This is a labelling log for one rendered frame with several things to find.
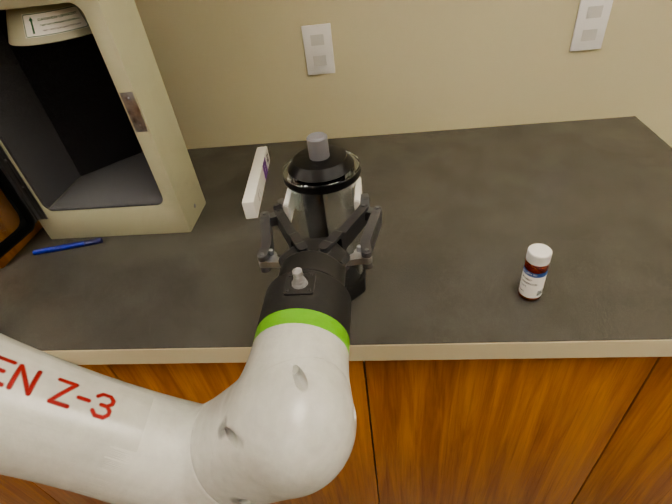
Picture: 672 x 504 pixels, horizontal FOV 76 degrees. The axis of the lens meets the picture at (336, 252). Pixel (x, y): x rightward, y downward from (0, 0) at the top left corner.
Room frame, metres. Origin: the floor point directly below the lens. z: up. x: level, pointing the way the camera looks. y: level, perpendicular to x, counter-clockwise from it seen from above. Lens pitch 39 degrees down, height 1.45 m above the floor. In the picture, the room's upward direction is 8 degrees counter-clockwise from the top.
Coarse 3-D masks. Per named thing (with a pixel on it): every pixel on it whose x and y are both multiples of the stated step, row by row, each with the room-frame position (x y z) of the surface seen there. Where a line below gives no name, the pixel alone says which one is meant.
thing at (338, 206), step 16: (288, 176) 0.52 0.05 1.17; (352, 176) 0.50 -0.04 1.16; (336, 192) 0.49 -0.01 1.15; (352, 192) 0.51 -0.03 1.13; (304, 208) 0.50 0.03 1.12; (320, 208) 0.49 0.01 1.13; (336, 208) 0.49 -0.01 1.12; (352, 208) 0.51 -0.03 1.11; (304, 224) 0.51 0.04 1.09; (320, 224) 0.49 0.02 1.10; (336, 224) 0.49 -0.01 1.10; (352, 272) 0.50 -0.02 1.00
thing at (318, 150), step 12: (312, 144) 0.53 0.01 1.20; (324, 144) 0.53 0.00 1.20; (300, 156) 0.55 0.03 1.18; (312, 156) 0.53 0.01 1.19; (324, 156) 0.53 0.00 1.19; (336, 156) 0.53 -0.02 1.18; (348, 156) 0.53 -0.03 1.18; (288, 168) 0.54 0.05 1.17; (300, 168) 0.51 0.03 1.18; (312, 168) 0.51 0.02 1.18; (324, 168) 0.50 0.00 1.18; (336, 168) 0.50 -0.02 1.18; (348, 168) 0.51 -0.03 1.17; (300, 180) 0.50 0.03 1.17; (312, 180) 0.50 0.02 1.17; (324, 180) 0.49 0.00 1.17
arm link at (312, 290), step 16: (288, 272) 0.33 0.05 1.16; (304, 272) 0.32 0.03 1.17; (320, 272) 0.32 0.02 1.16; (272, 288) 0.32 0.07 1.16; (288, 288) 0.30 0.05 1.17; (304, 288) 0.30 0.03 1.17; (320, 288) 0.30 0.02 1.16; (336, 288) 0.31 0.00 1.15; (272, 304) 0.29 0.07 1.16; (288, 304) 0.28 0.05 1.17; (304, 304) 0.28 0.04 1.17; (320, 304) 0.28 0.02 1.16; (336, 304) 0.29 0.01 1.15; (336, 320) 0.27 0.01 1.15
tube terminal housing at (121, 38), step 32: (0, 0) 0.78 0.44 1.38; (32, 0) 0.77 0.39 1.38; (64, 0) 0.76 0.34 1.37; (96, 0) 0.75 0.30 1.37; (128, 0) 0.84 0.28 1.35; (96, 32) 0.76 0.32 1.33; (128, 32) 0.80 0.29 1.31; (128, 64) 0.77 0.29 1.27; (160, 96) 0.83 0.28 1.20; (160, 128) 0.79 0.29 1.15; (160, 160) 0.75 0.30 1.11; (32, 192) 0.80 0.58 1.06; (192, 192) 0.82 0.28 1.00; (64, 224) 0.79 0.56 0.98; (96, 224) 0.78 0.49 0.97; (128, 224) 0.77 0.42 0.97; (160, 224) 0.76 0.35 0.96; (192, 224) 0.77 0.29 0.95
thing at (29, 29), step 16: (16, 16) 0.81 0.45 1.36; (32, 16) 0.80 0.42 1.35; (48, 16) 0.80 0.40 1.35; (64, 16) 0.81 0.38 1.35; (80, 16) 0.82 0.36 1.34; (16, 32) 0.80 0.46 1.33; (32, 32) 0.79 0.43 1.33; (48, 32) 0.79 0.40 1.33; (64, 32) 0.80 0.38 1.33; (80, 32) 0.81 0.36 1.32
